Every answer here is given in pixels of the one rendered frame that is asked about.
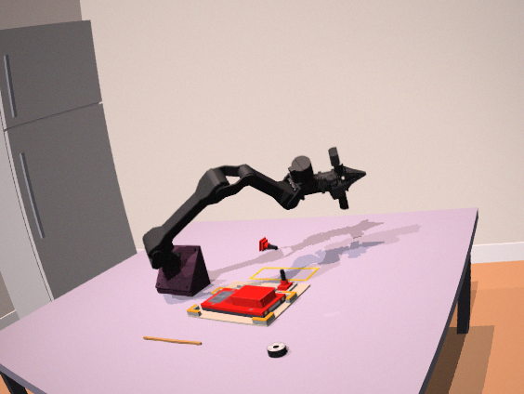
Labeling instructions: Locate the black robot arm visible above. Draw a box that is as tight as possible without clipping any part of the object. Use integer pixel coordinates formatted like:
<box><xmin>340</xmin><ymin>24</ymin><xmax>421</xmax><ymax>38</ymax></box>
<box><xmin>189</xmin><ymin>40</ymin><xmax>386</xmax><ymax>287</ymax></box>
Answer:
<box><xmin>142</xmin><ymin>156</ymin><xmax>345</xmax><ymax>272</ymax></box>

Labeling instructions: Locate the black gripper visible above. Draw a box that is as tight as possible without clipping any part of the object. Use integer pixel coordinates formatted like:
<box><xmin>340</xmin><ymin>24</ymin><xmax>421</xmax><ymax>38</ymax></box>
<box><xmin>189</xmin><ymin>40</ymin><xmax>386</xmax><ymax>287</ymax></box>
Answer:
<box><xmin>314</xmin><ymin>147</ymin><xmax>366</xmax><ymax>210</ymax></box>

